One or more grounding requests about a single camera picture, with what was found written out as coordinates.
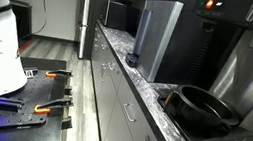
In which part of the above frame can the grey black water dispenser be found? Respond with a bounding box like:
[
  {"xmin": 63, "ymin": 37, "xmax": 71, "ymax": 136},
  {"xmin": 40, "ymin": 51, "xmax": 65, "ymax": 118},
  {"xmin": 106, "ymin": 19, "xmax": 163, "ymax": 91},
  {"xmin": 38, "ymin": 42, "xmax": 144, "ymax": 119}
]
[{"xmin": 128, "ymin": 0, "xmax": 244, "ymax": 95}]

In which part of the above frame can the black dispenser drip tray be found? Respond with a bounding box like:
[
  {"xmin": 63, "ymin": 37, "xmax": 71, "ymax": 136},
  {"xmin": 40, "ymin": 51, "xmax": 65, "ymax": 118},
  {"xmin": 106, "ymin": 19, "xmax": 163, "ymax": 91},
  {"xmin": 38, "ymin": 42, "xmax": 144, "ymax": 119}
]
[{"xmin": 124, "ymin": 51, "xmax": 141, "ymax": 69}]

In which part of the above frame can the black microwave oven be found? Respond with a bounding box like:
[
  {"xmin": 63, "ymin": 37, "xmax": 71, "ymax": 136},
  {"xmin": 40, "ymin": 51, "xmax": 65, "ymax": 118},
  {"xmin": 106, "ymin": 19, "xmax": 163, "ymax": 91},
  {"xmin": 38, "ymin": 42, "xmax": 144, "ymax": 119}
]
[{"xmin": 98, "ymin": 0, "xmax": 141, "ymax": 34}]

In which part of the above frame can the stainless steel refrigerator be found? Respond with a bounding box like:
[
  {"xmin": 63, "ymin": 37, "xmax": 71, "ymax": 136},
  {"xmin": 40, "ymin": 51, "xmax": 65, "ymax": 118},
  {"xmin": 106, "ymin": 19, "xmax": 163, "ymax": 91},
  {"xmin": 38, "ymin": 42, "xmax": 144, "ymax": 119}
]
[{"xmin": 73, "ymin": 0, "xmax": 118, "ymax": 64}]

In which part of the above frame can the orange tipped black clamp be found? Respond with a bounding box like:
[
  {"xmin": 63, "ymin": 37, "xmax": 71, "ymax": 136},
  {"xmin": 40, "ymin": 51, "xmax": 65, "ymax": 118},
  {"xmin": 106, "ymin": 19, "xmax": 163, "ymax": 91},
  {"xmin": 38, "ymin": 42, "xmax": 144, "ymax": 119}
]
[
  {"xmin": 30, "ymin": 91, "xmax": 78, "ymax": 132},
  {"xmin": 41, "ymin": 67, "xmax": 77, "ymax": 97}
]

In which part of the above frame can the black waste bin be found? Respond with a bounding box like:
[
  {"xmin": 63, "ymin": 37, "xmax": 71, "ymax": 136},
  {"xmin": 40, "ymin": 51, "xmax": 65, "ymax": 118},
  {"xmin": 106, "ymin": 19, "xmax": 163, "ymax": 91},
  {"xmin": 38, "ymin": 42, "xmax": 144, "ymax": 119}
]
[{"xmin": 3, "ymin": 0, "xmax": 38, "ymax": 42}]

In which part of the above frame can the stainless black coffee brewer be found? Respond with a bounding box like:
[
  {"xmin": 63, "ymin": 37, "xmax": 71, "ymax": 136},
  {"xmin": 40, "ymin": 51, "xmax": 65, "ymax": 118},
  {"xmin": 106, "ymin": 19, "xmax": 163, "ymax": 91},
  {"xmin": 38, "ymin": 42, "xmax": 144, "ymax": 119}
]
[{"xmin": 176, "ymin": 0, "xmax": 253, "ymax": 134}]

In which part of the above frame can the grey base cabinet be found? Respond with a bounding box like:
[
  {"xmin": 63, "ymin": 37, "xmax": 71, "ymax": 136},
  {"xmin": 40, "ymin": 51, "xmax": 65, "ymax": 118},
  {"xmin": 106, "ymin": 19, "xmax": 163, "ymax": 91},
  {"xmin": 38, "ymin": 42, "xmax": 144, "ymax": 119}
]
[{"xmin": 77, "ymin": 19, "xmax": 203, "ymax": 141}]

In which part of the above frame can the small white label block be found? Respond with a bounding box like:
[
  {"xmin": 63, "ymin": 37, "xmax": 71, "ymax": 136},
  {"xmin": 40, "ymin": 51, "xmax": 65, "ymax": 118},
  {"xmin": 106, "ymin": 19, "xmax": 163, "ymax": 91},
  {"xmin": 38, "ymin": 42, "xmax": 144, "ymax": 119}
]
[{"xmin": 23, "ymin": 67, "xmax": 39, "ymax": 80}]

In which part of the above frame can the black warmer tray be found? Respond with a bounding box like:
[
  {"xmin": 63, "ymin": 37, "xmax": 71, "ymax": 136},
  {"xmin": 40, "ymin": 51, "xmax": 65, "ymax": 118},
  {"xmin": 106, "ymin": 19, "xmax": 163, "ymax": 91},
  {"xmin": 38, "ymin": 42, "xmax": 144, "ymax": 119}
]
[{"xmin": 150, "ymin": 85, "xmax": 253, "ymax": 141}]

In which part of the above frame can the black robot cart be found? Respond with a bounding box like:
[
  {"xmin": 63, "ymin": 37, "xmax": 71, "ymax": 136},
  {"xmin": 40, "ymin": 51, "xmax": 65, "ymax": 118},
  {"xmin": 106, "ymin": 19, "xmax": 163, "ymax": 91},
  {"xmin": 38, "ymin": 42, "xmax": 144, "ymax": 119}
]
[{"xmin": 0, "ymin": 51, "xmax": 83, "ymax": 141}]

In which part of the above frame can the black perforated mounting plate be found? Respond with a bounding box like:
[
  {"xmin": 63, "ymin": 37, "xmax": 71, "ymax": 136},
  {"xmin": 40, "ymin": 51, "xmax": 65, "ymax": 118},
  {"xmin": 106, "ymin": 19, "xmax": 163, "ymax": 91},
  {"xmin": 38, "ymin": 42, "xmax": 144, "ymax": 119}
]
[{"xmin": 0, "ymin": 62, "xmax": 59, "ymax": 141}]

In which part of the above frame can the silver drawer handle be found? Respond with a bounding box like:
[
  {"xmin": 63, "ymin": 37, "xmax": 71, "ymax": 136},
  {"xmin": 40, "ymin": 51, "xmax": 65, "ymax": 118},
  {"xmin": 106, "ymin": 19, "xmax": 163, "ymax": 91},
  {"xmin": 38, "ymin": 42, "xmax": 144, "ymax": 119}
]
[
  {"xmin": 106, "ymin": 61, "xmax": 118, "ymax": 73},
  {"xmin": 121, "ymin": 102, "xmax": 139, "ymax": 123}
]

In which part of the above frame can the silver cabinet door handle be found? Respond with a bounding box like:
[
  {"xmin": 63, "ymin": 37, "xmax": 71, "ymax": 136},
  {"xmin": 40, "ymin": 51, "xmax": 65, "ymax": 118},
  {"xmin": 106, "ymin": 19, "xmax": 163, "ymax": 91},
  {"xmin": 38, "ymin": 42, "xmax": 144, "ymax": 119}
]
[{"xmin": 99, "ymin": 63, "xmax": 110, "ymax": 79}]

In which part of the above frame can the thin black camera cable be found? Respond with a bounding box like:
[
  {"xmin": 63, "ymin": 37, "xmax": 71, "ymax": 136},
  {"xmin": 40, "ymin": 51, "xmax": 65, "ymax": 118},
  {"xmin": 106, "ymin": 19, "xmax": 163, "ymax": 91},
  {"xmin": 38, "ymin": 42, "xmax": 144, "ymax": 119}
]
[{"xmin": 32, "ymin": 0, "xmax": 67, "ymax": 39}]

